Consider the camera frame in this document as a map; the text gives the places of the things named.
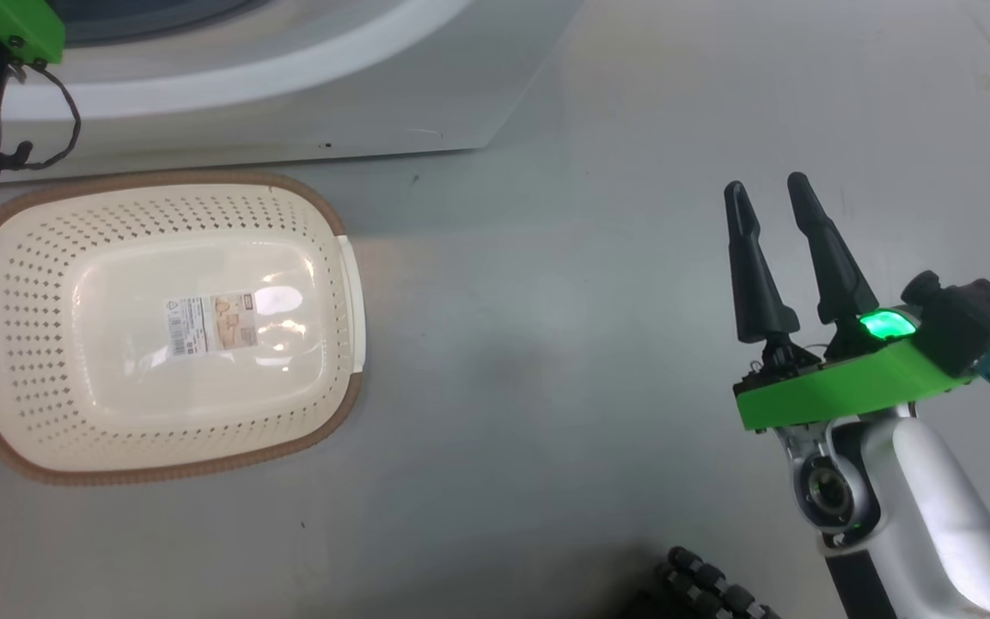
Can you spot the basket product label sticker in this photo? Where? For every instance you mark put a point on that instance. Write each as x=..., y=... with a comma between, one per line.
x=211, y=324

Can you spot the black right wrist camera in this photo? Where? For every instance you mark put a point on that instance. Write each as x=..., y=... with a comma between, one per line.
x=968, y=322

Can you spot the cream perforated laundry basket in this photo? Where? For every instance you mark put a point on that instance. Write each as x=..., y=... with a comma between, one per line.
x=117, y=387

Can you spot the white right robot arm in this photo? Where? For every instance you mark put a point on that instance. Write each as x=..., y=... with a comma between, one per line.
x=933, y=516

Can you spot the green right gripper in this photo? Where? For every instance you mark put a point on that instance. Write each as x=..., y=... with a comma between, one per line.
x=856, y=383

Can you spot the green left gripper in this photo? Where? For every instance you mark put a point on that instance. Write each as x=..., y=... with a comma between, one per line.
x=14, y=21

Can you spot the white front-load washing machine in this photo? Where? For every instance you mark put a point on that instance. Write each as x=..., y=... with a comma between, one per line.
x=332, y=103

